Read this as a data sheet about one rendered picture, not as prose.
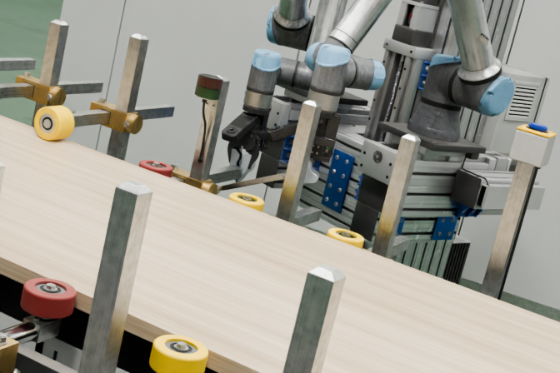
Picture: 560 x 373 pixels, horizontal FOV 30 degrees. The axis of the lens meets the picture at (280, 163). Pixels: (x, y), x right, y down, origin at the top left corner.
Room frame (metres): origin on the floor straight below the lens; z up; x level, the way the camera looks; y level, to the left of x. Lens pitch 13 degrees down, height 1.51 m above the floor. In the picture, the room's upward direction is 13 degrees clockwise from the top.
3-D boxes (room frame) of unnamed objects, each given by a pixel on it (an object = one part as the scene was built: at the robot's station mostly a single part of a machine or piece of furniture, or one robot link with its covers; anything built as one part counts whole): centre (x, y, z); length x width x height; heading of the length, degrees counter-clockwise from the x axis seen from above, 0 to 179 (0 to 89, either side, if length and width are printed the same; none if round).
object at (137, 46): (2.59, 0.41, 0.93); 0.04 x 0.04 x 0.48; 65
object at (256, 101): (2.77, 0.10, 1.05); 0.08 x 0.08 x 0.05
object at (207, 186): (2.49, 0.21, 0.85); 0.14 x 0.06 x 0.05; 65
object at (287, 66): (2.87, 0.07, 1.12); 0.11 x 0.11 x 0.08; 86
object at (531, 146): (2.16, -0.50, 1.18); 0.07 x 0.07 x 0.08; 65
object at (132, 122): (2.60, 0.43, 0.95); 0.14 x 0.06 x 0.05; 65
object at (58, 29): (2.69, 0.64, 0.90); 0.04 x 0.04 x 0.48; 65
